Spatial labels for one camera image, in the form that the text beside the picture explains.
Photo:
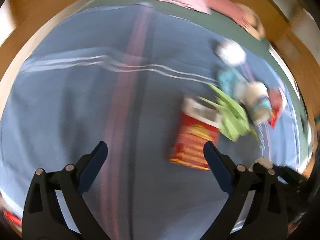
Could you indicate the striped plush doll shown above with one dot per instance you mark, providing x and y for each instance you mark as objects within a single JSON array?
[{"x": 241, "y": 14}]

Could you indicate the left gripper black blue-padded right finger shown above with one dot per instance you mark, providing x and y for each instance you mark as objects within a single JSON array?
[{"x": 255, "y": 208}]

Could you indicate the blue plaid blanket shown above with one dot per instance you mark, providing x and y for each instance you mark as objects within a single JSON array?
[{"x": 119, "y": 74}]

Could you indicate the red white wrapper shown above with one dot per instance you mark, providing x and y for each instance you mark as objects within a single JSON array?
[{"x": 276, "y": 101}]

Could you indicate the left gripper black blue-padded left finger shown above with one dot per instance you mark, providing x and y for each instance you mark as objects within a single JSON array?
[{"x": 42, "y": 215}]

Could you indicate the light green paper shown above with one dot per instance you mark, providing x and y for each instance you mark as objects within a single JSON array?
[{"x": 235, "y": 122}]

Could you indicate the white tissue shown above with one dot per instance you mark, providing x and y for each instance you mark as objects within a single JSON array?
[{"x": 230, "y": 53}]

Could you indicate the red cardboard box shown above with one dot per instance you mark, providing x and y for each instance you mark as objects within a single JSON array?
[{"x": 199, "y": 124}]

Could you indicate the green bed mat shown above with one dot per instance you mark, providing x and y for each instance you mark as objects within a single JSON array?
[{"x": 225, "y": 27}]

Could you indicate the white paper cup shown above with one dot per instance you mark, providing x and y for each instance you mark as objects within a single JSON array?
[{"x": 257, "y": 103}]

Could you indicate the light blue wrapper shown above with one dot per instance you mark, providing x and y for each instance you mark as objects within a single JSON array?
[{"x": 232, "y": 83}]

